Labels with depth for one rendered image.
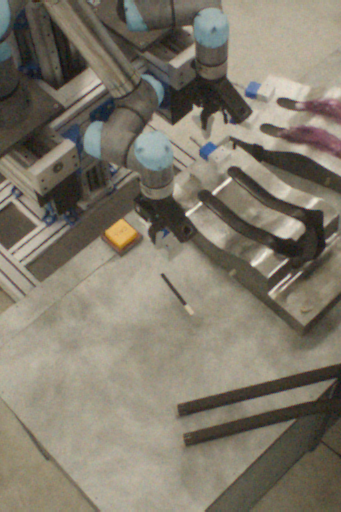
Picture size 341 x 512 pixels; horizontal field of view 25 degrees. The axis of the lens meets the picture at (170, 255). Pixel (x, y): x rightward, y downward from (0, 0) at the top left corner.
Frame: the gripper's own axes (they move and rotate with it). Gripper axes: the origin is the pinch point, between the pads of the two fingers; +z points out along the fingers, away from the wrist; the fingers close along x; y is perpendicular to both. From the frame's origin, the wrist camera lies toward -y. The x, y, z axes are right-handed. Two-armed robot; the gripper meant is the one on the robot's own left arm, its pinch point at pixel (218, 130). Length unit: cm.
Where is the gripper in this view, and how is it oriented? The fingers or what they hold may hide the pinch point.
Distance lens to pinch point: 199.9
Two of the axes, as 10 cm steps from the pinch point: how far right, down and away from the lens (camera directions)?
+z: 0.5, 5.1, 8.6
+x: -7.3, 6.1, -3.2
